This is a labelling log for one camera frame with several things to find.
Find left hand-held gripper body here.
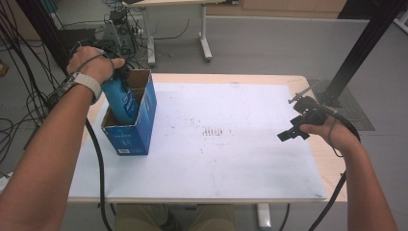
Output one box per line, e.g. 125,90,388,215
103,51,133,90

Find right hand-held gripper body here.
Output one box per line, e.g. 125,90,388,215
287,81,338,126

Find blue bottle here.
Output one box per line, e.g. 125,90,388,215
101,77,140,126

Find blue cardboard box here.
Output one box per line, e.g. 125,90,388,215
100,68,159,157

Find person's left hand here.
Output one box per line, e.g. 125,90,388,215
66,45,126,86

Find person's right hand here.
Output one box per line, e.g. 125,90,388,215
299,115,361,154

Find wristwatch with beige band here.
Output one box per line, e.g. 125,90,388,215
62,71,103,106

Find grey computer equipment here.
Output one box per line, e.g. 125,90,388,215
101,9,144,61

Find white table leg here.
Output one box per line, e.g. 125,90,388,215
256,203,272,229

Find white table mat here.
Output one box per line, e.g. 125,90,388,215
68,82,328,202

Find wooden desk with white legs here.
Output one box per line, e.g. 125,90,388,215
122,0,241,66

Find person's olive trousers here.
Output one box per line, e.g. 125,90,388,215
114,203,237,231

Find thin grey wrist strap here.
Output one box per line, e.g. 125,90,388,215
326,118,344,159
75,52,115,74

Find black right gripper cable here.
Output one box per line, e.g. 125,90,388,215
308,109,362,231

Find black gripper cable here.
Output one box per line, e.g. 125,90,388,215
308,109,362,231
84,117,114,231

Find black metal frame post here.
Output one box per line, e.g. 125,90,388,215
14,0,71,76
320,0,408,108

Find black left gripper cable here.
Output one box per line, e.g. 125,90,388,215
84,117,114,231

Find bundle of black floor cables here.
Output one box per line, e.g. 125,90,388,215
0,0,70,163

